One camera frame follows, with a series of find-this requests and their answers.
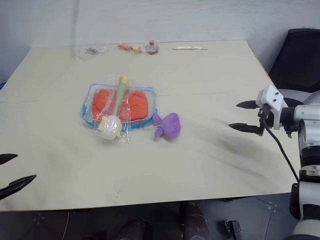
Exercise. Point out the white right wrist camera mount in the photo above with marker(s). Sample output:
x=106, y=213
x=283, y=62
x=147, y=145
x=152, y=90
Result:
x=271, y=100

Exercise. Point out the purple plush toy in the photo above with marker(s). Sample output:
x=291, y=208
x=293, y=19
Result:
x=170, y=126

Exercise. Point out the clear bag with small clips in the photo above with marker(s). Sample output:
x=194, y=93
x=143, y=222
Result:
x=91, y=50

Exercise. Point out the plastic-wrapped green white toy mallet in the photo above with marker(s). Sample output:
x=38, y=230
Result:
x=110, y=126

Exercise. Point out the clear pouch with orange cloth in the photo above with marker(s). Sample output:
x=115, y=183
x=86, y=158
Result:
x=140, y=92

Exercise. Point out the low dark rounded shape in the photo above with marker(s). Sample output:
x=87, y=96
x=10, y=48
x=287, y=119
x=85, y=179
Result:
x=133, y=230

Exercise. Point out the orange cloth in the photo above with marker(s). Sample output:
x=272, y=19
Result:
x=137, y=105

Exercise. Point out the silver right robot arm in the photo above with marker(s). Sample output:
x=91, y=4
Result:
x=308, y=140

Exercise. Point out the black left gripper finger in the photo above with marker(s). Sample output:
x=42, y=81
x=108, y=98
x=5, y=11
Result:
x=17, y=184
x=7, y=158

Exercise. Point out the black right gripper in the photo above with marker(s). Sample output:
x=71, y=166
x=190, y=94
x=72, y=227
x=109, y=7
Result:
x=263, y=120

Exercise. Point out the cream white flat stick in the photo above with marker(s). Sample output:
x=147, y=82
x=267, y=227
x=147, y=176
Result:
x=188, y=47

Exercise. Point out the black office chair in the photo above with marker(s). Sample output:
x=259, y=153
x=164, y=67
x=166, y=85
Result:
x=297, y=62

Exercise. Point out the tall dark rounded shape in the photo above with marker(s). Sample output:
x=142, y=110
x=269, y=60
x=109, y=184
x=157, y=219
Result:
x=193, y=220

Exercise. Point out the black bracket under table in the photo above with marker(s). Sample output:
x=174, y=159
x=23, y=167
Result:
x=233, y=228

